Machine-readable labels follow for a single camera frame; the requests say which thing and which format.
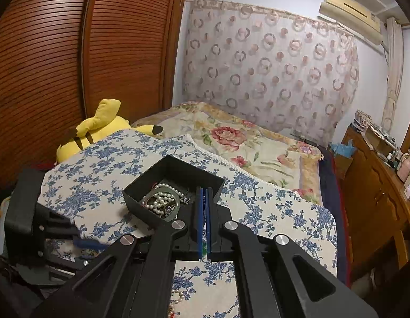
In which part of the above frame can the wooden louvered wardrobe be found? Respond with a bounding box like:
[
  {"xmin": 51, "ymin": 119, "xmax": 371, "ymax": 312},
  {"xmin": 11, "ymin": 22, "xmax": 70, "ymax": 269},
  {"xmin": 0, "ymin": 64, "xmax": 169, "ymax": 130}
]
[{"xmin": 0, "ymin": 0, "xmax": 187, "ymax": 189}]

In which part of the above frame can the sheer circle-patterned curtain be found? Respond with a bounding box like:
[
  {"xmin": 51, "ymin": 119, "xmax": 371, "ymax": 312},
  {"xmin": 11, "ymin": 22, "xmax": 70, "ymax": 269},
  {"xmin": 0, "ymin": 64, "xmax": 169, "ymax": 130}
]
[{"xmin": 182, "ymin": 0, "xmax": 359, "ymax": 146}]

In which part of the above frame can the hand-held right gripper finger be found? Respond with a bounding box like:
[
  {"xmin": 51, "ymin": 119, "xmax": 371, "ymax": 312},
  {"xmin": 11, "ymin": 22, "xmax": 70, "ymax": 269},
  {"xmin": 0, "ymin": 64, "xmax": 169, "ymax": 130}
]
[
  {"xmin": 206, "ymin": 188, "xmax": 379, "ymax": 318},
  {"xmin": 29, "ymin": 187, "xmax": 204, "ymax": 318}
]

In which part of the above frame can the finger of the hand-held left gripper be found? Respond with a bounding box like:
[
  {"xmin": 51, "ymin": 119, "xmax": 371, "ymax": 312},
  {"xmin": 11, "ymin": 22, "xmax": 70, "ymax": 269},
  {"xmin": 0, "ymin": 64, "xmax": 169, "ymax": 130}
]
[
  {"xmin": 38, "ymin": 205, "xmax": 109, "ymax": 251},
  {"xmin": 43, "ymin": 255, "xmax": 91, "ymax": 284}
]

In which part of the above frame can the cream floral window curtain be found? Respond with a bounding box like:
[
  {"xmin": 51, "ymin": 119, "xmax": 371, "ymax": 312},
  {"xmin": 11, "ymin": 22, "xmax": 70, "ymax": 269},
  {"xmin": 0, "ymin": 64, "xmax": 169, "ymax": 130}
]
[{"xmin": 381, "ymin": 16, "xmax": 404, "ymax": 124}]

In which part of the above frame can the blue floral cloth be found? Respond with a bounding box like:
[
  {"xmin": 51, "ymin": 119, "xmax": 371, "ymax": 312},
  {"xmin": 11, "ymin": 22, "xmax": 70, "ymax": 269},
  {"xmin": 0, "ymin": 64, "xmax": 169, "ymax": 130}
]
[{"xmin": 39, "ymin": 129, "xmax": 338, "ymax": 318}]

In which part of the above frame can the blue plastic bag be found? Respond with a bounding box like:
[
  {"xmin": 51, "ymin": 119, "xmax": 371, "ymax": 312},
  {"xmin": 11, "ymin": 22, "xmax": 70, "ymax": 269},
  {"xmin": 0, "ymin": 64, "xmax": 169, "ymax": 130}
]
[{"xmin": 328, "ymin": 139, "xmax": 355, "ymax": 157}]

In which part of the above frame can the brown cardboard box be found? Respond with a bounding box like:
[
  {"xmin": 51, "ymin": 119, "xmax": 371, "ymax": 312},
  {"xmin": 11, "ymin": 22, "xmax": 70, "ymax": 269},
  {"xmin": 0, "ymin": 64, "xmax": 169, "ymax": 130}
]
[{"xmin": 334, "ymin": 154, "xmax": 354, "ymax": 180}]

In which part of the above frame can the tangle of mixed jewelry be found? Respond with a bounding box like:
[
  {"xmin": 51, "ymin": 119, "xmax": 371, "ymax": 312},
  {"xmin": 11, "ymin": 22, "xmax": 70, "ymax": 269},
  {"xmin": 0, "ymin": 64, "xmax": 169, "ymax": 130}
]
[{"xmin": 140, "ymin": 182, "xmax": 196, "ymax": 222}]

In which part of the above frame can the white pearl necklace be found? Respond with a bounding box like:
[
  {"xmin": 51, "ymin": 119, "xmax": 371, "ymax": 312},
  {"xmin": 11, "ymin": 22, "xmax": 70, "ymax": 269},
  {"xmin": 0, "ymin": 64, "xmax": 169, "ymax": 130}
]
[{"xmin": 143, "ymin": 183, "xmax": 186, "ymax": 218}]

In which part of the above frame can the pink pearl bracelet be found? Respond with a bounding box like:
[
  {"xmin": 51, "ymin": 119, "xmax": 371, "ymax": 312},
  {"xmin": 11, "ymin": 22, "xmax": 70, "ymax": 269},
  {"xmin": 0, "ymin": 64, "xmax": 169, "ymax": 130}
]
[{"xmin": 167, "ymin": 290, "xmax": 187, "ymax": 318}]

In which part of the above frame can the pink thermos jug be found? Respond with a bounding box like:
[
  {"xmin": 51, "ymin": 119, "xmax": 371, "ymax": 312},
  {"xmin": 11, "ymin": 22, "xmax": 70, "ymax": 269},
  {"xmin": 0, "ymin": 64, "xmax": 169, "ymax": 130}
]
[{"xmin": 397, "ymin": 152, "xmax": 410, "ymax": 181}]

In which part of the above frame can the yellow plush toy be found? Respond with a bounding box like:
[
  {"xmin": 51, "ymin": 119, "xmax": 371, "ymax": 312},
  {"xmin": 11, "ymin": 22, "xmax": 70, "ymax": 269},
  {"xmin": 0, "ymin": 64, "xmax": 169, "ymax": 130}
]
[{"xmin": 56, "ymin": 99, "xmax": 164, "ymax": 165}]

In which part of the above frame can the dark blue bed sheet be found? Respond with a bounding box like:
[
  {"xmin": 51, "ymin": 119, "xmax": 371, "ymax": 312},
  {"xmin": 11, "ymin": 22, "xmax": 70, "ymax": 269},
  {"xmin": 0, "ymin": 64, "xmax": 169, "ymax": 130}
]
[{"xmin": 319, "ymin": 147, "xmax": 353, "ymax": 287}]

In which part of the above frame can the cream air conditioner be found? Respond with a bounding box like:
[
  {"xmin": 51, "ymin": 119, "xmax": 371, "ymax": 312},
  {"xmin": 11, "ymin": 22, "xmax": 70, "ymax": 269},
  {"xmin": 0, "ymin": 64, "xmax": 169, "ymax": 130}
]
[{"xmin": 319, "ymin": 0, "xmax": 385, "ymax": 46}]

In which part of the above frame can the pink floral bedspread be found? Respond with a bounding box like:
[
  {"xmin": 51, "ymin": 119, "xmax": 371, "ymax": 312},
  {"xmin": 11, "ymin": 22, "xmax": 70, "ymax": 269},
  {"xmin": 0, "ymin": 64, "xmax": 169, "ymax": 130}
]
[{"xmin": 130, "ymin": 101, "xmax": 325, "ymax": 206}]

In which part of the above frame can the black box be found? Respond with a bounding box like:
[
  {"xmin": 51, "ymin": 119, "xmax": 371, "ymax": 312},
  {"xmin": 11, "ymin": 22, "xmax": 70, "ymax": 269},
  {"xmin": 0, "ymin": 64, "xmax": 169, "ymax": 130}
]
[{"xmin": 122, "ymin": 154, "xmax": 226, "ymax": 230}]

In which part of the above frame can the wooden cabinet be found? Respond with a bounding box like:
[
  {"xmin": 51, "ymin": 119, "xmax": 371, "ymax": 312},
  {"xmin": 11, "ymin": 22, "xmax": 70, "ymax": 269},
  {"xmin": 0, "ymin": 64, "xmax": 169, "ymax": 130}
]
[{"xmin": 342, "ymin": 126, "xmax": 410, "ymax": 273}]

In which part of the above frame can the woven basket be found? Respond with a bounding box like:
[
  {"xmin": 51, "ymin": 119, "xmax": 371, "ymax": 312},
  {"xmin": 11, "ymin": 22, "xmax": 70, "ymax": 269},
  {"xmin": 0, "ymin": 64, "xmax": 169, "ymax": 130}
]
[{"xmin": 354, "ymin": 109, "xmax": 373, "ymax": 130}]

